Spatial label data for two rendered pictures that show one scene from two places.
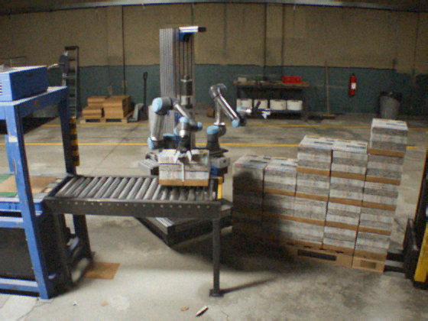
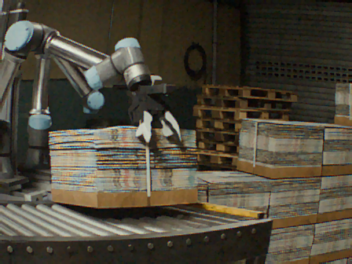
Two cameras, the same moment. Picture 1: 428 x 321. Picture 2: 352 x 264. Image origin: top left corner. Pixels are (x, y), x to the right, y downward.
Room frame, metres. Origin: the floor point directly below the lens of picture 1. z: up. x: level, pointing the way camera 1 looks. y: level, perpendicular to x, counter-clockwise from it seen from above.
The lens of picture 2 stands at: (1.15, 1.59, 1.16)
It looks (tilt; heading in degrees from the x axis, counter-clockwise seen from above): 3 degrees down; 317
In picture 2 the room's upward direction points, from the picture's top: 3 degrees clockwise
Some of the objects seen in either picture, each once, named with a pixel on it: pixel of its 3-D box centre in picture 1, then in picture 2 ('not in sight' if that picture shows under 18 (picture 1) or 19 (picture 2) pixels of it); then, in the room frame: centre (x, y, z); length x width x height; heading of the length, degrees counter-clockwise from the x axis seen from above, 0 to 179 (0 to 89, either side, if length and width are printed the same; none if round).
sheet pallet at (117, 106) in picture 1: (107, 108); not in sight; (9.23, 2.62, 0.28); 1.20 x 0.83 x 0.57; 88
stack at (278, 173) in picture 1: (297, 208); (244, 259); (3.21, -0.77, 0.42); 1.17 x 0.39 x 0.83; 67
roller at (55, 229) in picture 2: (134, 190); (40, 225); (2.77, 0.62, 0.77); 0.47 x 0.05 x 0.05; 178
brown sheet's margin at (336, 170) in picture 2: (348, 168); (327, 166); (3.04, -1.17, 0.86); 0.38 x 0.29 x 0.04; 158
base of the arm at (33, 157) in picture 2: (212, 144); (38, 155); (3.77, 0.01, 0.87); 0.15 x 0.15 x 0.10
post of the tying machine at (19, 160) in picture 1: (27, 210); not in sight; (2.36, 1.35, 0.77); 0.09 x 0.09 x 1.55; 88
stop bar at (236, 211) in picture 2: (220, 188); (214, 207); (2.74, -0.05, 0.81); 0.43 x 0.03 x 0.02; 178
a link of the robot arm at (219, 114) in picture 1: (218, 110); (41, 83); (3.89, -0.05, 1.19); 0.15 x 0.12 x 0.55; 152
